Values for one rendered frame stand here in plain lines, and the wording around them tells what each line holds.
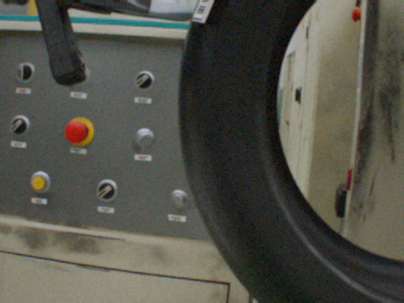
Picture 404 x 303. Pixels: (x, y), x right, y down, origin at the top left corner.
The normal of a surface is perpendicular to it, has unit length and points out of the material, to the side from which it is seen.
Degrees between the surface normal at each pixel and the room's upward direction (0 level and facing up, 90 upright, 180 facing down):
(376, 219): 90
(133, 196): 90
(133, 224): 90
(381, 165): 90
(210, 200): 108
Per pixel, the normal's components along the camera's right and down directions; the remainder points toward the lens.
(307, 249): -0.26, 0.15
